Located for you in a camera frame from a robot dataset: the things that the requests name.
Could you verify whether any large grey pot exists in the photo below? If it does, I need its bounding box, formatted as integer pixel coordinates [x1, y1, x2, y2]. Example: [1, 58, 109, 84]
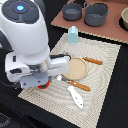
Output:
[84, 2, 110, 27]

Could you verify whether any small grey pot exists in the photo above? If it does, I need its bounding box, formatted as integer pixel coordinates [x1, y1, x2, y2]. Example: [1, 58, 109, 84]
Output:
[62, 2, 82, 21]

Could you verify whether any red toy tomato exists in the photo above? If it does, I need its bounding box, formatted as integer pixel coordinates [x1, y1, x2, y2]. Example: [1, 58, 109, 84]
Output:
[37, 82, 49, 89]

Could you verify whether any beige woven placemat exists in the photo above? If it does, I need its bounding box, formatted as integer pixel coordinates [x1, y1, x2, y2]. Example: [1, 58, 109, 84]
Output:
[19, 33, 120, 128]

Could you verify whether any pink brown mat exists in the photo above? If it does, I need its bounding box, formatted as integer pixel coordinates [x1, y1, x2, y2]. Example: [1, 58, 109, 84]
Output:
[51, 2, 128, 43]

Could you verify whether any beige bowl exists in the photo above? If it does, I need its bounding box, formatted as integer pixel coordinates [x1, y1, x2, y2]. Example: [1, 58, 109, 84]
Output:
[121, 7, 128, 30]

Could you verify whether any blue milk carton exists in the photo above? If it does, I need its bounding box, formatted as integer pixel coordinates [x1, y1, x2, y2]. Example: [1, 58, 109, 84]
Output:
[68, 26, 78, 43]

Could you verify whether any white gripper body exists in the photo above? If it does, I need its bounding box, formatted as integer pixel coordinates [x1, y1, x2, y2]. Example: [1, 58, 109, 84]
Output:
[5, 52, 71, 88]

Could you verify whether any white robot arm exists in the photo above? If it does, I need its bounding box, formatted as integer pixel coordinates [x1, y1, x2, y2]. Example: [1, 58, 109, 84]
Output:
[0, 0, 70, 88]

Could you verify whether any round wooden plate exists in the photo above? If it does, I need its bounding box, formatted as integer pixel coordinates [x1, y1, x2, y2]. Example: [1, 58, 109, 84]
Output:
[64, 57, 88, 80]

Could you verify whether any wooden handled fork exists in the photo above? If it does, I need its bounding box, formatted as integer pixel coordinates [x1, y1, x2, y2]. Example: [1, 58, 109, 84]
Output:
[55, 75, 91, 91]

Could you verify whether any wooden handled knife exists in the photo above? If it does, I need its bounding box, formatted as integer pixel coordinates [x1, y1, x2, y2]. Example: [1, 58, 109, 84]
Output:
[64, 52, 104, 66]

